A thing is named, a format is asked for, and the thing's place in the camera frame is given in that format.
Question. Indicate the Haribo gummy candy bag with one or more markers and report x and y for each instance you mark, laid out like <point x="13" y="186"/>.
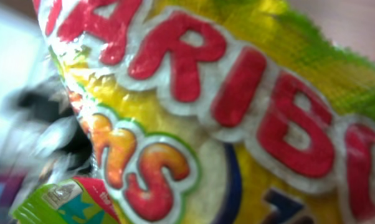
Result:
<point x="209" y="112"/>

